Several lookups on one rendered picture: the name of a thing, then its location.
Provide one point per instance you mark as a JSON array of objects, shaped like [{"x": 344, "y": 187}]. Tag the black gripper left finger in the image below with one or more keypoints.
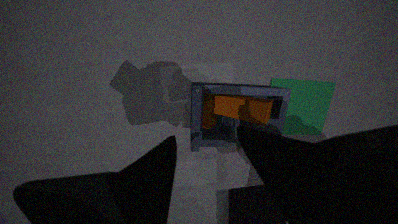
[{"x": 137, "y": 194}]

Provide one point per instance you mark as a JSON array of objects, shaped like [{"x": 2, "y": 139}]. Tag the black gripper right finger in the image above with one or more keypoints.
[{"x": 304, "y": 178}]

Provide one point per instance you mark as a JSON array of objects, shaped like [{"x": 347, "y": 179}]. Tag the orange l-shaped part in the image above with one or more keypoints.
[{"x": 255, "y": 110}]

